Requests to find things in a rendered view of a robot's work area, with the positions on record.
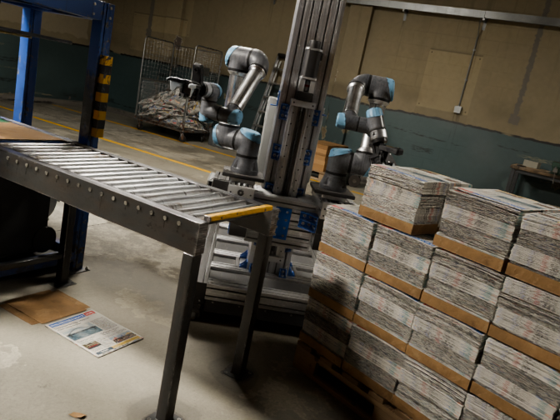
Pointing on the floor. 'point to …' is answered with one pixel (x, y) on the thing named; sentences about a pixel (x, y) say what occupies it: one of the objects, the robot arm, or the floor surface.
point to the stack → (427, 327)
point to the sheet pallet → (322, 157)
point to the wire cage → (172, 103)
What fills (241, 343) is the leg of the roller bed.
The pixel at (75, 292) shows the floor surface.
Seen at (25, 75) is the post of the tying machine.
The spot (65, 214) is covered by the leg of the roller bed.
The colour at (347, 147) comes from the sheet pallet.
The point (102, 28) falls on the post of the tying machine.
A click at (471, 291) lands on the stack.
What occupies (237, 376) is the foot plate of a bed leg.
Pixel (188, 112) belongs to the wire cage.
